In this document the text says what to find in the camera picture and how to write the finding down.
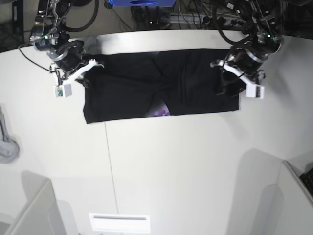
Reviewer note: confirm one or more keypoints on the white power strip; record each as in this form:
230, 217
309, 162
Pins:
223, 21

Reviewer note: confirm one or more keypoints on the white side partition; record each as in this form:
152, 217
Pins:
296, 217
40, 215

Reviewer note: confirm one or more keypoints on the white table slot plate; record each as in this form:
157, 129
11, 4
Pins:
116, 223

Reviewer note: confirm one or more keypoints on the blue box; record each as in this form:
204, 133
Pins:
152, 3

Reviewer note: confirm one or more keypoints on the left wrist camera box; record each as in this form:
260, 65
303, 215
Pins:
255, 91

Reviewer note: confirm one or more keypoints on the black T-shirt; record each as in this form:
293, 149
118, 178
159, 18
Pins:
178, 82

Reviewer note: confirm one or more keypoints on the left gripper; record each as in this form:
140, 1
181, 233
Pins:
239, 63

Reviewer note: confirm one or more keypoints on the black keyboard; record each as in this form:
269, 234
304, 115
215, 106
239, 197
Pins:
307, 179

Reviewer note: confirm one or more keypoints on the grey crumpled cloth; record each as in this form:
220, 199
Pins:
9, 149

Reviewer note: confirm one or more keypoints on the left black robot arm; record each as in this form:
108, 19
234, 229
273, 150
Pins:
262, 28

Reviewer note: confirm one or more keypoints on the white side partition left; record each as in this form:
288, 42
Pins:
40, 215

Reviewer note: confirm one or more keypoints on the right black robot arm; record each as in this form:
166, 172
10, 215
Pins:
51, 35

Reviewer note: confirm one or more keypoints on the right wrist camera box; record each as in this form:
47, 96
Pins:
63, 91

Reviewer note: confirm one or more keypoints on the white side partition right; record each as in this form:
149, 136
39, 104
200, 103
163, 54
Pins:
296, 217

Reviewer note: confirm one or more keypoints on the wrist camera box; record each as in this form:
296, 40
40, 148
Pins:
255, 91
63, 91

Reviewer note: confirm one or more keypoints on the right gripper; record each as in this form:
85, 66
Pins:
70, 61

